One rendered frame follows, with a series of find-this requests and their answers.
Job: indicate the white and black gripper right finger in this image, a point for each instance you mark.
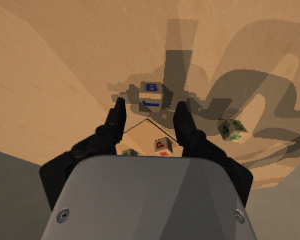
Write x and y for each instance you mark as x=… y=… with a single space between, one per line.
x=196 y=145

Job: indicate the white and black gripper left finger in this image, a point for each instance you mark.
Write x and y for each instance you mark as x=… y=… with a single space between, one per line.
x=55 y=173

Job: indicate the tan flat mat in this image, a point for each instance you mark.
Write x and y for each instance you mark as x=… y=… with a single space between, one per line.
x=141 y=137

